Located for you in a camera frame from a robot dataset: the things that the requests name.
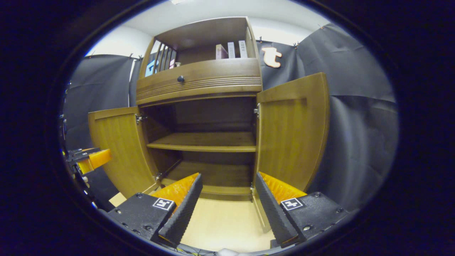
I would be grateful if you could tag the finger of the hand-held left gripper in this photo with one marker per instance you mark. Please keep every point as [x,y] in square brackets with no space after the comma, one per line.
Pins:
[97,159]
[80,154]

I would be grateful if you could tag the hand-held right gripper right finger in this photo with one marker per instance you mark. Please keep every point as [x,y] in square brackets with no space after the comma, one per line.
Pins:
[273,213]

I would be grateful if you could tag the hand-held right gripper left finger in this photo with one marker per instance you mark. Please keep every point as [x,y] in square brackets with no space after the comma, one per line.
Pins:
[181,213]

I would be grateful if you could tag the wooden shoe cabinet door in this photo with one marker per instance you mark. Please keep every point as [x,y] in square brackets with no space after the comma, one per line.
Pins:
[291,135]
[117,149]

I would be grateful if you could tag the wooden double-door shoe cabinet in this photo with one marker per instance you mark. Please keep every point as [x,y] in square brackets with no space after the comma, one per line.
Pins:
[202,33]

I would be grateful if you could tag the metal door hinge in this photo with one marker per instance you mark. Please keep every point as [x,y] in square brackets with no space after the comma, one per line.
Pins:
[256,111]
[252,188]
[140,118]
[159,176]

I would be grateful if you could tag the black backdrop cloth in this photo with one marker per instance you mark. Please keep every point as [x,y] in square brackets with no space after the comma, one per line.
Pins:
[355,142]

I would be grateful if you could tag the white book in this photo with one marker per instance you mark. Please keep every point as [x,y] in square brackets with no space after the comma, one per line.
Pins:
[231,50]

